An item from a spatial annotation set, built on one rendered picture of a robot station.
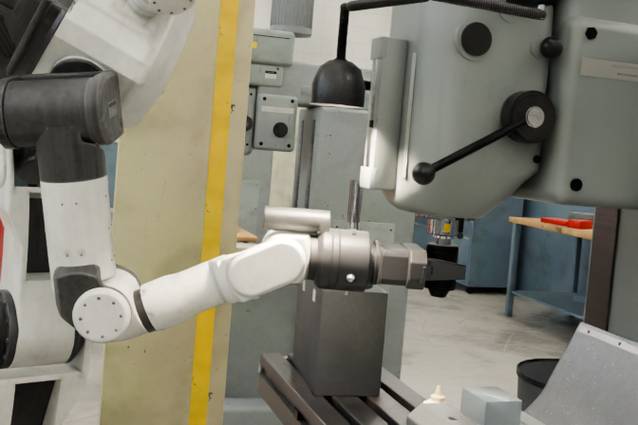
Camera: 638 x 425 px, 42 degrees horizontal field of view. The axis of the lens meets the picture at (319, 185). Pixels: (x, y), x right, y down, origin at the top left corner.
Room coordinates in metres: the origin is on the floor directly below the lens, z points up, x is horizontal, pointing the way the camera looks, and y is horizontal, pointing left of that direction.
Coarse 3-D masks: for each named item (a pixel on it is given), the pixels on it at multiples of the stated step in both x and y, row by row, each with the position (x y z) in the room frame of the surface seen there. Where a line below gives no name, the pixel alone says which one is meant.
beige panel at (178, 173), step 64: (192, 64) 2.81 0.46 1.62; (128, 128) 2.75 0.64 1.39; (192, 128) 2.81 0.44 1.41; (128, 192) 2.75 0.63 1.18; (192, 192) 2.82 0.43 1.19; (128, 256) 2.76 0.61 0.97; (192, 256) 2.82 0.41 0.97; (192, 320) 2.83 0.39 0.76; (128, 384) 2.77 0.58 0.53; (192, 384) 2.83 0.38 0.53
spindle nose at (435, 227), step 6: (432, 222) 1.19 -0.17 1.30; (438, 222) 1.19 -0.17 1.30; (444, 222) 1.18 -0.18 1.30; (450, 222) 1.18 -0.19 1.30; (456, 222) 1.19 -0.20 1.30; (432, 228) 1.19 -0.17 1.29; (438, 228) 1.19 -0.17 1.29; (450, 228) 1.18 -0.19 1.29; (456, 228) 1.19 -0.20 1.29; (438, 234) 1.19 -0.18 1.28; (444, 234) 1.18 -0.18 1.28; (450, 234) 1.18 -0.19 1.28; (456, 234) 1.19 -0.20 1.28
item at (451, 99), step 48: (432, 48) 1.11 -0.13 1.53; (480, 48) 1.10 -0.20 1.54; (528, 48) 1.13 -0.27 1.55; (432, 96) 1.11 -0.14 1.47; (480, 96) 1.11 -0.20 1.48; (432, 144) 1.11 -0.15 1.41; (528, 144) 1.14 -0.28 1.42; (384, 192) 1.20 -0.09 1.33; (432, 192) 1.12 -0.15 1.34; (480, 192) 1.13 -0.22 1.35
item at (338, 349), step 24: (312, 288) 1.50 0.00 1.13; (312, 312) 1.49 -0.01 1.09; (336, 312) 1.43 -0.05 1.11; (360, 312) 1.44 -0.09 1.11; (384, 312) 1.45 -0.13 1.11; (312, 336) 1.47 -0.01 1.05; (336, 336) 1.43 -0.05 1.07; (360, 336) 1.44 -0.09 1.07; (384, 336) 1.45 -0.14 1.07; (312, 360) 1.45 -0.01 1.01; (336, 360) 1.43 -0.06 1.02; (360, 360) 1.44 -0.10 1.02; (312, 384) 1.44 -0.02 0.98; (336, 384) 1.43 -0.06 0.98; (360, 384) 1.44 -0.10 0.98
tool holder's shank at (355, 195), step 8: (352, 184) 1.49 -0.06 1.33; (352, 192) 1.49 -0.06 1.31; (360, 192) 1.49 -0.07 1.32; (352, 200) 1.49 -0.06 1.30; (360, 200) 1.49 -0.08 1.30; (352, 208) 1.49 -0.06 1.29; (360, 208) 1.49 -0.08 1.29; (352, 216) 1.48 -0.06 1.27; (360, 216) 1.49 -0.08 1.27; (352, 224) 1.48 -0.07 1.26
